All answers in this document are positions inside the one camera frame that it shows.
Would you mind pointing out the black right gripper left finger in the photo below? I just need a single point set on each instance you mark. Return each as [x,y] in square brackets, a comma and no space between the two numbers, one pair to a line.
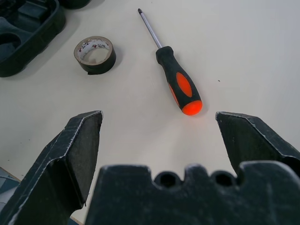
[58,168]

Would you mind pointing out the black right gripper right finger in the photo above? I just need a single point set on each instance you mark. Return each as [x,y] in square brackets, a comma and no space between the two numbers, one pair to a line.
[253,140]

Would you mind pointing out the black and orange screwdriver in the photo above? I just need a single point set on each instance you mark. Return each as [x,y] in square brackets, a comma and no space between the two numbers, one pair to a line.
[173,68]

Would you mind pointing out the black plastic tool case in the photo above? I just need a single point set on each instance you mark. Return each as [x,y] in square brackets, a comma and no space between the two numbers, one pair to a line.
[47,30]

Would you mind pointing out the black electrical tape roll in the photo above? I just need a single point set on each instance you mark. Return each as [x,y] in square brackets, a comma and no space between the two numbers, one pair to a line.
[103,65]

